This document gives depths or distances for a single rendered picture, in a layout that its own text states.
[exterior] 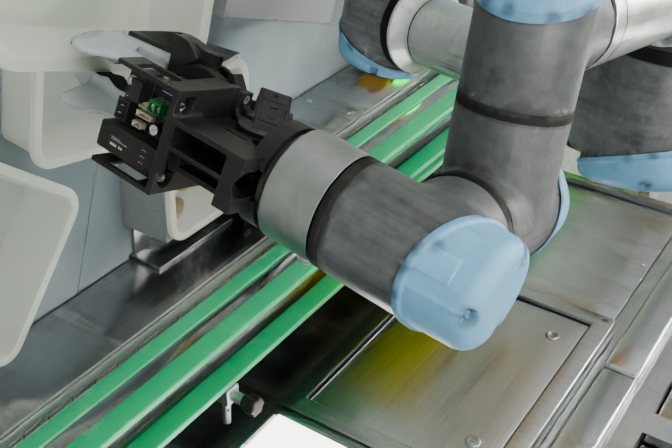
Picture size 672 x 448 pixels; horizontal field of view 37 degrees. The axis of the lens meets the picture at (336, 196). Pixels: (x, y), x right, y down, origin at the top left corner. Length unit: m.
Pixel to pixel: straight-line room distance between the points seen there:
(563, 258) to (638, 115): 0.95
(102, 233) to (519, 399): 0.64
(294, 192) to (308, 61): 1.12
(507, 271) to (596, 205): 1.53
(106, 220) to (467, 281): 0.91
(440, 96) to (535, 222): 1.12
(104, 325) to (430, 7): 0.57
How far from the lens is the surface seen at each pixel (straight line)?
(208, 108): 0.64
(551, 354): 1.62
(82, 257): 1.40
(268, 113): 0.69
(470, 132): 0.63
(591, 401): 1.56
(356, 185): 0.58
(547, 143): 0.63
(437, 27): 1.19
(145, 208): 1.39
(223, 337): 1.34
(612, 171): 1.00
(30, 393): 1.27
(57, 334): 1.34
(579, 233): 1.99
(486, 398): 1.52
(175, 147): 0.62
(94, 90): 0.73
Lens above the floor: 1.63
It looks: 27 degrees down
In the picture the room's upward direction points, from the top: 110 degrees clockwise
